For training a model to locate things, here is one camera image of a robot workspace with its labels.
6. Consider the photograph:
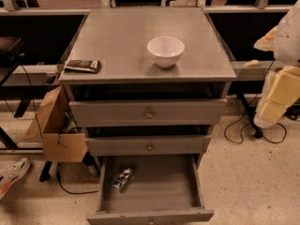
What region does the brown cardboard box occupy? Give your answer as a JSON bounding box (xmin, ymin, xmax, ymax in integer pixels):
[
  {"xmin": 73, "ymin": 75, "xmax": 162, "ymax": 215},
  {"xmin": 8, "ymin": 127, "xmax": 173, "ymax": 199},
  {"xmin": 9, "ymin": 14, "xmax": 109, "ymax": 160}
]
[{"xmin": 23, "ymin": 86, "xmax": 87, "ymax": 162}]

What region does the yellow foam piece on rail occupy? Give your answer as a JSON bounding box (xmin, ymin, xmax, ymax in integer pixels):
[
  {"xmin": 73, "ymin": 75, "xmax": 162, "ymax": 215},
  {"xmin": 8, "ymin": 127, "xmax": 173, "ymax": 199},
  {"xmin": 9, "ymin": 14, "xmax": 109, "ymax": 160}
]
[{"xmin": 243, "ymin": 59, "xmax": 259, "ymax": 68}]

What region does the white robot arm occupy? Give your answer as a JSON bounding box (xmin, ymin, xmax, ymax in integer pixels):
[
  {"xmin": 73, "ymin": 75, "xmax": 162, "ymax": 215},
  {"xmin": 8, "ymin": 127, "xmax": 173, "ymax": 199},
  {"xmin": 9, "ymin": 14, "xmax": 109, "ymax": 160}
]
[{"xmin": 254, "ymin": 0, "xmax": 300, "ymax": 128}]

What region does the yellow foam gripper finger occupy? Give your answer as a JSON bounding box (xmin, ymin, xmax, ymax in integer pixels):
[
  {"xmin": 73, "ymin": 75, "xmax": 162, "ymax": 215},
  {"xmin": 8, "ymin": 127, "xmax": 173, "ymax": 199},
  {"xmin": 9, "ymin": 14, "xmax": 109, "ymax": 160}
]
[
  {"xmin": 254, "ymin": 26, "xmax": 278, "ymax": 52},
  {"xmin": 258, "ymin": 65, "xmax": 300, "ymax": 124}
]

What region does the grey wooden drawer cabinet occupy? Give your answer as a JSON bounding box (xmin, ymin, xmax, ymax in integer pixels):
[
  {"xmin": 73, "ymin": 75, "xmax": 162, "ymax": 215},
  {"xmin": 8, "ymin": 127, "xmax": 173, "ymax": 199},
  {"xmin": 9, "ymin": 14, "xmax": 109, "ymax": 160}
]
[{"xmin": 57, "ymin": 7, "xmax": 238, "ymax": 161}]

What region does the grey top drawer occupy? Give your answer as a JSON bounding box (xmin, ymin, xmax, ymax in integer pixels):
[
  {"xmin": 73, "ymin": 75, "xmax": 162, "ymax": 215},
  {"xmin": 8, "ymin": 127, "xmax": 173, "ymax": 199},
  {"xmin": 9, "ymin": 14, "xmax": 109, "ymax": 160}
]
[{"xmin": 69, "ymin": 98, "xmax": 227, "ymax": 128}]

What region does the white ceramic bowl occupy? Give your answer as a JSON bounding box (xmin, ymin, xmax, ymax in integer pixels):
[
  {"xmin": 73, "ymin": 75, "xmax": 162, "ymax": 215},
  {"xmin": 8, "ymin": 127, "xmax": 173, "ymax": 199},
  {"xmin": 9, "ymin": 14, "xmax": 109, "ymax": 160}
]
[{"xmin": 147, "ymin": 37, "xmax": 185, "ymax": 68}]

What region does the black table leg right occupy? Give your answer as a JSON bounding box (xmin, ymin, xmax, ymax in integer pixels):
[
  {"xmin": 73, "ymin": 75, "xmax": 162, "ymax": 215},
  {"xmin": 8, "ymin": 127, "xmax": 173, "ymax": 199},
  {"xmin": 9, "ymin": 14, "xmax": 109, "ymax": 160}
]
[{"xmin": 237, "ymin": 93, "xmax": 263, "ymax": 139}]

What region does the grey open bottom drawer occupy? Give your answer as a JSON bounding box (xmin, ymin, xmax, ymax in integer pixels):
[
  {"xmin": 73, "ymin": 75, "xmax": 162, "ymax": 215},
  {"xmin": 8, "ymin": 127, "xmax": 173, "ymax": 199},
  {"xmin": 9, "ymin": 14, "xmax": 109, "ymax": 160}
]
[{"xmin": 87, "ymin": 155, "xmax": 214, "ymax": 225}]

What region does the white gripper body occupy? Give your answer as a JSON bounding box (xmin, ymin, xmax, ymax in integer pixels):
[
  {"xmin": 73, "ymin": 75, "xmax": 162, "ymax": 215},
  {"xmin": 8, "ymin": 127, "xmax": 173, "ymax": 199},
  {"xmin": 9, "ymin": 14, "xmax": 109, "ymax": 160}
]
[{"xmin": 253, "ymin": 59, "xmax": 300, "ymax": 129}]

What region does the dark snack bar packet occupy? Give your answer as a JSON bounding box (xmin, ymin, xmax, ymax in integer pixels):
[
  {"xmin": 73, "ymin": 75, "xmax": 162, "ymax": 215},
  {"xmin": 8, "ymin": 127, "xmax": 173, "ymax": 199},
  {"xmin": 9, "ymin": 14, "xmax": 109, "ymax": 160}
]
[{"xmin": 64, "ymin": 60, "xmax": 101, "ymax": 74}]

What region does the grey middle drawer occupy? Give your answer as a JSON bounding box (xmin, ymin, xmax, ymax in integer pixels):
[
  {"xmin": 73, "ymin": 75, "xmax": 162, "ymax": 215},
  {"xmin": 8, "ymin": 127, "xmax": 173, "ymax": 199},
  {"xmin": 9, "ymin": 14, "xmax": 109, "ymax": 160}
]
[{"xmin": 85, "ymin": 135, "xmax": 211, "ymax": 156}]

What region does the black floor cable left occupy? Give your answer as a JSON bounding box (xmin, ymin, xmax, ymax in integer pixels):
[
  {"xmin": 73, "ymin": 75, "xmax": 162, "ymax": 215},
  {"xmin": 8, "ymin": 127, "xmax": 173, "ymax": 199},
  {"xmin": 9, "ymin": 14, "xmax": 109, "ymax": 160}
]
[{"xmin": 55, "ymin": 162, "xmax": 99, "ymax": 195}]

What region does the white running shoe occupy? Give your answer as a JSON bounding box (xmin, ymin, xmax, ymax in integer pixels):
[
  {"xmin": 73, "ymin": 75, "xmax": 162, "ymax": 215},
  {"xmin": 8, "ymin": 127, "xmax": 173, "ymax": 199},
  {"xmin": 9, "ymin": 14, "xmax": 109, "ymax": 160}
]
[{"xmin": 0, "ymin": 157, "xmax": 30, "ymax": 200}]

